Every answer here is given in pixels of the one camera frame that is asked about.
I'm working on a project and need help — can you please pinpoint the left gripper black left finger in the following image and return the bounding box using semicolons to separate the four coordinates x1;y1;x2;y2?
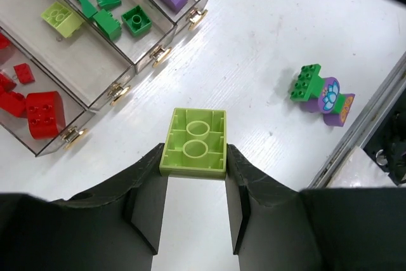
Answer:
1;144;167;270

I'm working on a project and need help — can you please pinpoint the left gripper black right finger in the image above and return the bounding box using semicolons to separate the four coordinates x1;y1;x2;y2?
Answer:
225;145;405;270

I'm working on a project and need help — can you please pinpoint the light green 2x3 lego brick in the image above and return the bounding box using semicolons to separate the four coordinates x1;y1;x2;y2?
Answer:
159;108;226;180

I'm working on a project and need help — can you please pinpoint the purple green flower lego figure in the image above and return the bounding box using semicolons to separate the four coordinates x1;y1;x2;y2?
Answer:
289;64;355;127

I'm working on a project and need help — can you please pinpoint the red lego brick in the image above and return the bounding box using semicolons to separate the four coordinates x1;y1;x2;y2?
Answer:
1;34;67;140

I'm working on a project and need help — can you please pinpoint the small red lego wedge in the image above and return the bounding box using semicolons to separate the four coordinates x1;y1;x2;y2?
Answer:
13;63;35;84

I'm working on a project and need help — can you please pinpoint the clear bin for red legos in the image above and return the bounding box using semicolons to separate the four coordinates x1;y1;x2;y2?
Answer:
1;30;94;157

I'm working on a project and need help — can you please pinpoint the clear bin for light green legos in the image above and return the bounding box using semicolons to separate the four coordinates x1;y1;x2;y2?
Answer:
1;0;135;110

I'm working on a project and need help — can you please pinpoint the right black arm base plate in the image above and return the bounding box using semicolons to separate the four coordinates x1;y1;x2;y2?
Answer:
364;98;405;186

